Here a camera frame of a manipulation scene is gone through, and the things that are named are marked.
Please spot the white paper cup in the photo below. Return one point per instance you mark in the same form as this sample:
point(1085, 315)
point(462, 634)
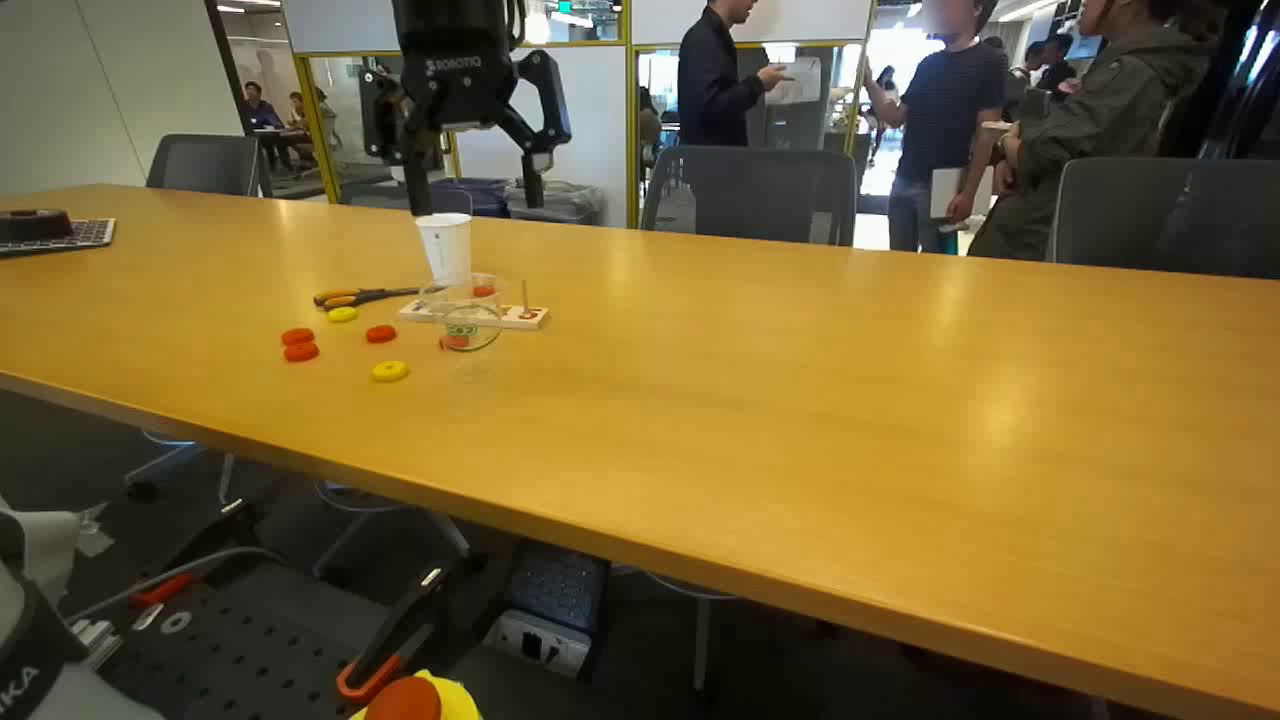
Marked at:
point(445, 245)

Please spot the person in dark t-shirt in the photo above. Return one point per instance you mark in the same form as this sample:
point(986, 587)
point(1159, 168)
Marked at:
point(944, 123)

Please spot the yellow emergency stop red button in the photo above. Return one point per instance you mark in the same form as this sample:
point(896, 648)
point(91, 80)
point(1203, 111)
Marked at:
point(422, 698)

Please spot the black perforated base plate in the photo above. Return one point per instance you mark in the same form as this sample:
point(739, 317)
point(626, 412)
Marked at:
point(255, 646)

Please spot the person in black jacket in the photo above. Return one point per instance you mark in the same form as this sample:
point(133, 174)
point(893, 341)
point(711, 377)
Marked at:
point(720, 73)

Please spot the person in green jacket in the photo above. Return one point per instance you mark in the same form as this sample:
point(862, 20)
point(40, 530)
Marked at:
point(1094, 124)

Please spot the yellow partition post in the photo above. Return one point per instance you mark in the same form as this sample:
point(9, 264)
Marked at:
point(629, 132)
point(318, 124)

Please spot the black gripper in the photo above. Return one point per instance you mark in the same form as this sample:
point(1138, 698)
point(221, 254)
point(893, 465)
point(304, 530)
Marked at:
point(459, 73)

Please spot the grey keyboard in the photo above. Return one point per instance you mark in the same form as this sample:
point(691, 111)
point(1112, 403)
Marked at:
point(86, 238)

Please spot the grey office chair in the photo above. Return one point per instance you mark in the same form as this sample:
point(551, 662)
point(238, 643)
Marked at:
point(753, 194)
point(201, 163)
point(1165, 215)

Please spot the wooden number puzzle board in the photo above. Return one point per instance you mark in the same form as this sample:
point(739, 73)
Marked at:
point(531, 317)

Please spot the black device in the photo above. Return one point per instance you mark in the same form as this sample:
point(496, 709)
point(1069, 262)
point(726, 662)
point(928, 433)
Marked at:
point(35, 225)

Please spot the black orange bar clamp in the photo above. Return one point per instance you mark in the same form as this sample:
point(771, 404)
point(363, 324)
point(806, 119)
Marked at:
point(385, 643)

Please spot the white power strip box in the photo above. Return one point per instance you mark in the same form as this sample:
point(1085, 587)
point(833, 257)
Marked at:
point(541, 643)

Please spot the grey table leg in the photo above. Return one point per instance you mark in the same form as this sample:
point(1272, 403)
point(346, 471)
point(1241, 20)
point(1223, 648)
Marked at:
point(700, 643)

